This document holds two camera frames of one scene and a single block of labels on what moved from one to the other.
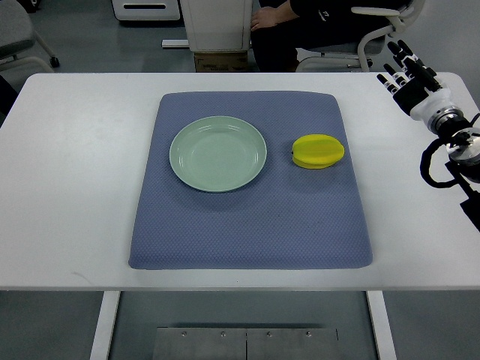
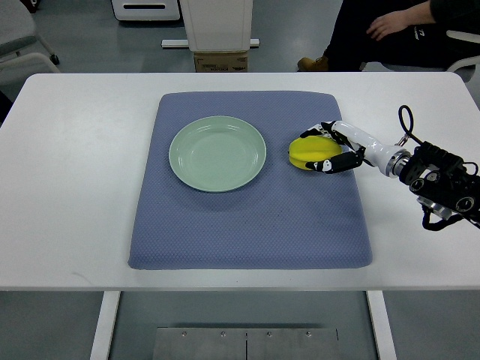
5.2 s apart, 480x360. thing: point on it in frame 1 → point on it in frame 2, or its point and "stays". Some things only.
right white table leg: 382,327 stays
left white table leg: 105,325 stays
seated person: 282,27 → 401,33
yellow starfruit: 316,151 stays
